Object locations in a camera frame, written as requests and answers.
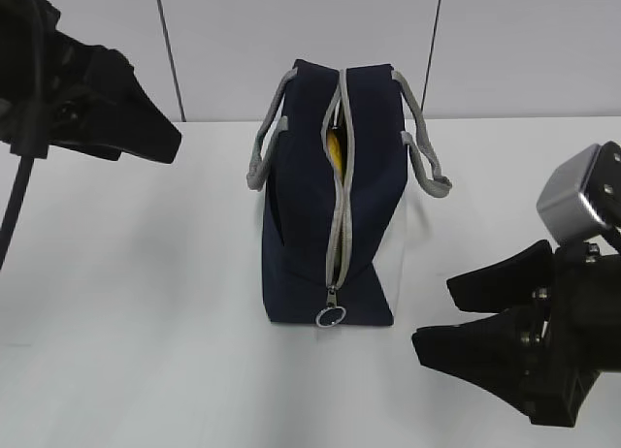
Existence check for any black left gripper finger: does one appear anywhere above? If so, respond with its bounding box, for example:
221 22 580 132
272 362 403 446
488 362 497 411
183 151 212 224
57 45 181 164

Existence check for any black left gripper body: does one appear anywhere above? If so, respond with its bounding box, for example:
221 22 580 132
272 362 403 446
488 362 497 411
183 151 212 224
1 0 97 152

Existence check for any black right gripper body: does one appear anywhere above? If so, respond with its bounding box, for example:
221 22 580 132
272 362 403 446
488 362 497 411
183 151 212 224
526 243 620 427

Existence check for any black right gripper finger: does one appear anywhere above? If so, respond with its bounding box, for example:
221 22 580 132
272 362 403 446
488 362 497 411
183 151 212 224
446 240 554 312
411 305 548 417

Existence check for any navy blue lunch bag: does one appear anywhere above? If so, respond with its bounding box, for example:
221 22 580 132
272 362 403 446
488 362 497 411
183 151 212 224
246 59 452 329

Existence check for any yellow banana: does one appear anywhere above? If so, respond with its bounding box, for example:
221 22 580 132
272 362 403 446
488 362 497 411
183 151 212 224
326 128 345 181

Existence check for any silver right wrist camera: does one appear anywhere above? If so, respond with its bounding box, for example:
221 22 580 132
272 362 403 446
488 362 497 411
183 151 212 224
536 141 620 250

